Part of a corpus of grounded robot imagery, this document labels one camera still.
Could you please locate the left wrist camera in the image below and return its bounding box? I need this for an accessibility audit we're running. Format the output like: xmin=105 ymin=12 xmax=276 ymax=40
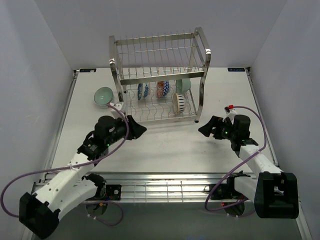
xmin=107 ymin=102 xmax=126 ymax=119

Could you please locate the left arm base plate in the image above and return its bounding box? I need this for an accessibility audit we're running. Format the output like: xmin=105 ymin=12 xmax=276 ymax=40
xmin=100 ymin=184 xmax=122 ymax=201

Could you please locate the pale green bowl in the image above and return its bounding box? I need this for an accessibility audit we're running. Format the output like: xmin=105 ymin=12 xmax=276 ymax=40
xmin=175 ymin=78 xmax=192 ymax=95

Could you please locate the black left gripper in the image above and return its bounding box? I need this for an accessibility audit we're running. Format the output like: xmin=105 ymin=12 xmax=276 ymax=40
xmin=105 ymin=115 xmax=147 ymax=147

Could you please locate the white ceramic bowl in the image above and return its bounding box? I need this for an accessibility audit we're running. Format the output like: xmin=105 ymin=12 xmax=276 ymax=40
xmin=94 ymin=93 xmax=115 ymax=108

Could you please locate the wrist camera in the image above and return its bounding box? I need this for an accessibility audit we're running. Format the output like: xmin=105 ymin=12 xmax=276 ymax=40
xmin=223 ymin=105 xmax=237 ymax=122
xmin=107 ymin=102 xmax=126 ymax=119

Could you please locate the blue patterned white bowl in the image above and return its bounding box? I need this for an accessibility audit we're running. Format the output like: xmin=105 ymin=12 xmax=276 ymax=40
xmin=137 ymin=83 xmax=150 ymax=100

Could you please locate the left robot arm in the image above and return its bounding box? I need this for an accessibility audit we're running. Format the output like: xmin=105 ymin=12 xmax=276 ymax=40
xmin=19 ymin=115 xmax=147 ymax=240

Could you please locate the light green ceramic bowl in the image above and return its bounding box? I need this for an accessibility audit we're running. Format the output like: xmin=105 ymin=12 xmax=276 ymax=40
xmin=94 ymin=86 xmax=114 ymax=106

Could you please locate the red blue zigzag bowl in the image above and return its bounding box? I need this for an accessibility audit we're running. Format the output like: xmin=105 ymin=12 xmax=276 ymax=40
xmin=156 ymin=81 xmax=171 ymax=98

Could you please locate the stainless steel dish rack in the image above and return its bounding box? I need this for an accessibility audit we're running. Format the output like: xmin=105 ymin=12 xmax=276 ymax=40
xmin=108 ymin=27 xmax=211 ymax=123

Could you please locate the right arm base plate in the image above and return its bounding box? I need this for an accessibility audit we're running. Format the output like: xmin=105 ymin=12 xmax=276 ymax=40
xmin=204 ymin=171 xmax=255 ymax=218

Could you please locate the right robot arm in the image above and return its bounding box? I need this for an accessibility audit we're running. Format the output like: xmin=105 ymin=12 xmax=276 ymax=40
xmin=198 ymin=114 xmax=299 ymax=219

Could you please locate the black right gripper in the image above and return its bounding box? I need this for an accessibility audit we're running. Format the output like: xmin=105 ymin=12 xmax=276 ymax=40
xmin=198 ymin=115 xmax=237 ymax=141

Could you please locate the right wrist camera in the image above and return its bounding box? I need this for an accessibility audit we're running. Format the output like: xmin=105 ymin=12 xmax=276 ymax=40
xmin=223 ymin=105 xmax=237 ymax=122

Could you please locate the aluminium frame rail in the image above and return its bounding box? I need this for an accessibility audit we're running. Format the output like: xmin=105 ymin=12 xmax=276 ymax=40
xmin=28 ymin=172 xmax=288 ymax=205

